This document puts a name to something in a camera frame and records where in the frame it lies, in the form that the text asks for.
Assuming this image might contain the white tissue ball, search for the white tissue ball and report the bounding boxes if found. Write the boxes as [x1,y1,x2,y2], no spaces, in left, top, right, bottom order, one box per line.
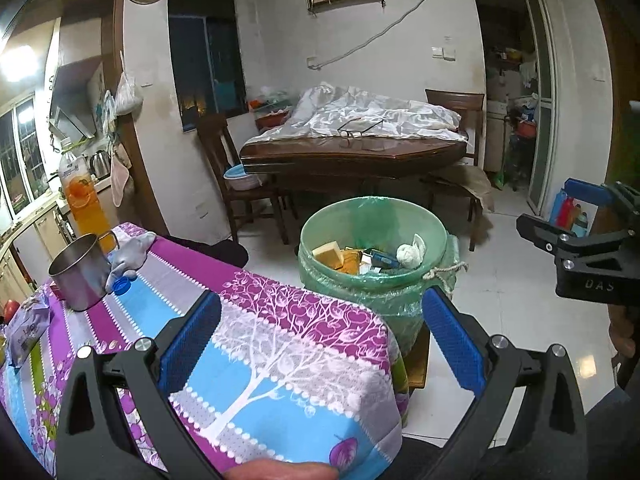
[396,234,426,270]

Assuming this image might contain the blue cigarette box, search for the blue cigarette box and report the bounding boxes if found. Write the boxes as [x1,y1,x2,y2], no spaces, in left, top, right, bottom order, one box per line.
[366,248,400,270]

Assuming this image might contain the gold foil snack package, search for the gold foil snack package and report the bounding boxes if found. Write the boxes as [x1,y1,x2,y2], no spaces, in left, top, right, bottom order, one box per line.
[338,248,361,275]

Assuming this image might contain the tan sponge block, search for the tan sponge block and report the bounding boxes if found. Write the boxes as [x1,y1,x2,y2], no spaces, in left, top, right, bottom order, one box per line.
[311,240,344,270]

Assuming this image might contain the green lined trash bucket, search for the green lined trash bucket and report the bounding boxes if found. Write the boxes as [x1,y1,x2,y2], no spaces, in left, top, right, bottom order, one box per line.
[298,196,464,356]

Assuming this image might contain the white paper trash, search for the white paper trash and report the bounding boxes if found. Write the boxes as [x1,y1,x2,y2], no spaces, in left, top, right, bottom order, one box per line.
[358,252,373,275]

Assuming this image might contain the kitchen cabinets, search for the kitchen cabinets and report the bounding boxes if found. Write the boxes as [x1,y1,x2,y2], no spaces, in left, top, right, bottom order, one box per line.
[0,179,122,311]

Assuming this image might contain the small wooden stool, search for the small wooden stool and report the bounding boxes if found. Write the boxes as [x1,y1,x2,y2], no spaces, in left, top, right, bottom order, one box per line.
[404,325,431,392]

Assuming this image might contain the right wooden chair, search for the right wooden chair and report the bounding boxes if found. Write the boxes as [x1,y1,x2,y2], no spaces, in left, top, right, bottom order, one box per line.
[422,89,495,252]

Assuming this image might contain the wooden chair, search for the wooden chair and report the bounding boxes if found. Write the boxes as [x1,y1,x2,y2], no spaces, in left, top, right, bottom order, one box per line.
[196,114,297,245]
[422,89,495,252]

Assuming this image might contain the purple snack bag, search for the purple snack bag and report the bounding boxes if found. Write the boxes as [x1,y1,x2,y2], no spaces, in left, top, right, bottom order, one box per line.
[6,290,51,368]

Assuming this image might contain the blue bottle cap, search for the blue bottle cap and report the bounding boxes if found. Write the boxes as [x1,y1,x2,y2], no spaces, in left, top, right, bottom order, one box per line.
[112,276,131,296]

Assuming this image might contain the red apple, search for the red apple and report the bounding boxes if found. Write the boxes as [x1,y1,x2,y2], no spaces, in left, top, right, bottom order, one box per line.
[2,299,21,324]

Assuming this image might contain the steel mug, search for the steel mug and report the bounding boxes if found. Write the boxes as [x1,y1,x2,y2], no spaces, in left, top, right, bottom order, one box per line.
[49,231,119,312]

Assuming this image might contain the grey white cloth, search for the grey white cloth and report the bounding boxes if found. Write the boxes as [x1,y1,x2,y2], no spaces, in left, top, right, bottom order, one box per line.
[105,232,156,294]

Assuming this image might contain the colourful floral tablecloth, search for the colourful floral tablecloth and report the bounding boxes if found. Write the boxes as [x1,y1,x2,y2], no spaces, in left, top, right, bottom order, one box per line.
[1,238,404,479]

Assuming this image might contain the dark wooden dining table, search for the dark wooden dining table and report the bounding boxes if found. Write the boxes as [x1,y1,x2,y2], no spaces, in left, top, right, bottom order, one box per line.
[240,136,461,194]

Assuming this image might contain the orange juice bottle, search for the orange juice bottle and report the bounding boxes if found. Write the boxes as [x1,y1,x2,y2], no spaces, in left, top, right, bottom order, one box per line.
[58,151,111,235]

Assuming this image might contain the black clothing pile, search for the black clothing pile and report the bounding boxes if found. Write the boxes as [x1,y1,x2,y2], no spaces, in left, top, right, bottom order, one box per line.
[166,235,250,269]

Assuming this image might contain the eyeglasses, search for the eyeglasses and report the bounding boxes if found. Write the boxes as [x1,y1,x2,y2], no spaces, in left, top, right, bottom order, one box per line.
[336,117,384,148]

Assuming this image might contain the white satin cloth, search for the white satin cloth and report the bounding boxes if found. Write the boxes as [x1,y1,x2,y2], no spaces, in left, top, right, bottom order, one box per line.
[248,82,463,144]

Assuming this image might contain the pink hanging towel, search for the pink hanging towel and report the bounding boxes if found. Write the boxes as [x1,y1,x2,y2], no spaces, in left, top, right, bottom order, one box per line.
[111,154,129,208]

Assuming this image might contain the electric kettle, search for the electric kettle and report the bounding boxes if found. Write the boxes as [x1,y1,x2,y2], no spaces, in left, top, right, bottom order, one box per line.
[89,150,111,180]

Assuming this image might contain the light blue basin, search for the light blue basin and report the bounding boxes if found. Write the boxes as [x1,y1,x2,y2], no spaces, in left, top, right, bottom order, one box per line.
[224,164,262,191]

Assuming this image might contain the left wooden chair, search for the left wooden chair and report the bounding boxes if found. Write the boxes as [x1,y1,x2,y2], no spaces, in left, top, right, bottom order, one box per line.
[196,114,297,245]

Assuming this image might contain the wall cable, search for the wall cable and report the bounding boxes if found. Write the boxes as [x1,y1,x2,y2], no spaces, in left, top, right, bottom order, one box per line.
[306,0,467,72]

